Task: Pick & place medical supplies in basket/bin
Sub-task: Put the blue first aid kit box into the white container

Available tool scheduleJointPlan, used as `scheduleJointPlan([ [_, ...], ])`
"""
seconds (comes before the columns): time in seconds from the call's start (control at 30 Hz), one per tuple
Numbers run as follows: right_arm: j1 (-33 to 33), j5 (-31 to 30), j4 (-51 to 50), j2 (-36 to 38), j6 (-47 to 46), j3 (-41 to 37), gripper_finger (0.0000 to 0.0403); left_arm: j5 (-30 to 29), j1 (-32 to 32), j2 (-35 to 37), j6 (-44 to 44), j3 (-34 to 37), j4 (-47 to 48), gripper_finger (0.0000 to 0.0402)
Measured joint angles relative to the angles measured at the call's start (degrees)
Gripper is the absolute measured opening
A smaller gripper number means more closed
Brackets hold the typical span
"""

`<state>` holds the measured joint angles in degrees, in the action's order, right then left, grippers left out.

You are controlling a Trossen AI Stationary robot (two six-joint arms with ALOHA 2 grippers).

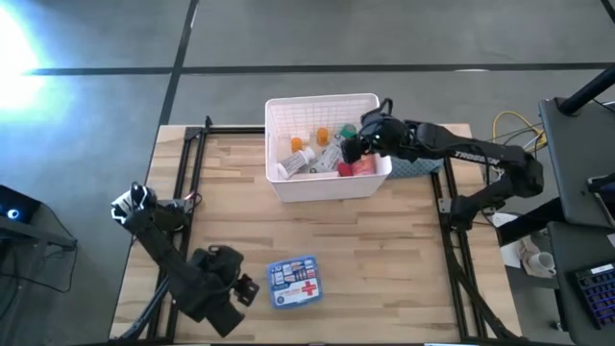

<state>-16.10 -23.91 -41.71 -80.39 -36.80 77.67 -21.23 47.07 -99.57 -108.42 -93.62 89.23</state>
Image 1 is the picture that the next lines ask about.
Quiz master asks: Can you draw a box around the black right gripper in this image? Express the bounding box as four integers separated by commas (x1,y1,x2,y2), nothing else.
340,97,414,165

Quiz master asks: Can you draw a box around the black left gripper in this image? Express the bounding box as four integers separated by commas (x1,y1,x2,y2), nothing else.
190,243,261,308

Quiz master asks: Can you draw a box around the red cold flu medicine box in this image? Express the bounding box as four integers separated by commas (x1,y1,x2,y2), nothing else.
351,153,378,178

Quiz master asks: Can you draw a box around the silver blister pill pack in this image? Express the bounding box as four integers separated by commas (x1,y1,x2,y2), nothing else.
309,140,345,175

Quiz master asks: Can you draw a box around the white bottle with grey label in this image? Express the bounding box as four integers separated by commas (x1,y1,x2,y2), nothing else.
276,146,317,181

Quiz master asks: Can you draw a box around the white woven plastic basket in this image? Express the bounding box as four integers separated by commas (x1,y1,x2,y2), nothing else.
263,92,394,204

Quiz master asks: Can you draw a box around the blue first aid kit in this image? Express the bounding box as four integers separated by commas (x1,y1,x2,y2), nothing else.
265,254,325,310

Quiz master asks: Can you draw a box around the teal patterned cloth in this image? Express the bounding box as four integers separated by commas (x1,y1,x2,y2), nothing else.
386,157,445,181

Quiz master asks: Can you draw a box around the white paper sheet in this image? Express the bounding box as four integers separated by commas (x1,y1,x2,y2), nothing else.
488,210,519,229

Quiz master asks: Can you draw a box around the crumpled white cloth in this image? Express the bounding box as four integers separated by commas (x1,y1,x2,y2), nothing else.
499,234,542,270

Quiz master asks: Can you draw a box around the black desk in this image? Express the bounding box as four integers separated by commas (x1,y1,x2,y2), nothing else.
546,220,615,346
538,97,615,230

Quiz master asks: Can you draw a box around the white mug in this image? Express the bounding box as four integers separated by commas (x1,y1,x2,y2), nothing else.
527,250,558,279

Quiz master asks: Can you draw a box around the black device with blue lights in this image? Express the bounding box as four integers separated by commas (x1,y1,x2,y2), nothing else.
0,184,42,225

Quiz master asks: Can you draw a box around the black pole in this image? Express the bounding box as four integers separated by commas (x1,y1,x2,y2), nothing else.
558,64,615,116

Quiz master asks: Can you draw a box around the black keyboard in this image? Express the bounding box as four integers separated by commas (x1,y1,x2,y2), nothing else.
570,261,615,332

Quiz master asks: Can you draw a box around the black aluminium rig frame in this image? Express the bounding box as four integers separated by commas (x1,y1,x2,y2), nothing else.
108,114,525,345

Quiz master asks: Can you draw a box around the yellow cable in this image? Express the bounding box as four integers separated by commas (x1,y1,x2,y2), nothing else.
491,111,549,151

